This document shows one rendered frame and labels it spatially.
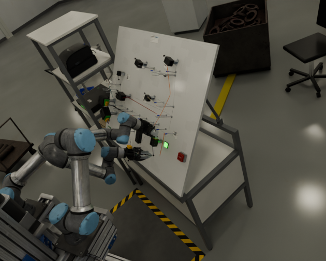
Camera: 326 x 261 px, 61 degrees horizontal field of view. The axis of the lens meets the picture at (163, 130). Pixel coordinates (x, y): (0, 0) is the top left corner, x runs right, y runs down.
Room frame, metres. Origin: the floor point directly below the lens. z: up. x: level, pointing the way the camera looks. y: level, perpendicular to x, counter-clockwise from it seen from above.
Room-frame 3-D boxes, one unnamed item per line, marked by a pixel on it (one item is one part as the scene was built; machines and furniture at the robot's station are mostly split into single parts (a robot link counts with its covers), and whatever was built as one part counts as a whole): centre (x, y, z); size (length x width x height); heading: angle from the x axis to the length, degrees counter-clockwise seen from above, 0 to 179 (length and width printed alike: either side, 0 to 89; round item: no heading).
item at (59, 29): (2.69, 0.47, 0.92); 0.60 x 0.50 x 1.85; 24
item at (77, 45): (2.58, 0.48, 1.56); 0.30 x 0.23 x 0.19; 115
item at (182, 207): (1.51, 0.16, 0.60); 0.55 x 0.03 x 0.39; 24
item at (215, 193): (1.89, 0.00, 0.60); 1.17 x 0.58 x 0.40; 24
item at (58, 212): (1.04, 0.67, 1.33); 0.13 x 0.12 x 0.14; 54
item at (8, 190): (1.36, 1.06, 1.33); 0.13 x 0.12 x 0.14; 2
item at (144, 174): (2.02, 0.38, 0.60); 0.55 x 0.02 x 0.39; 24
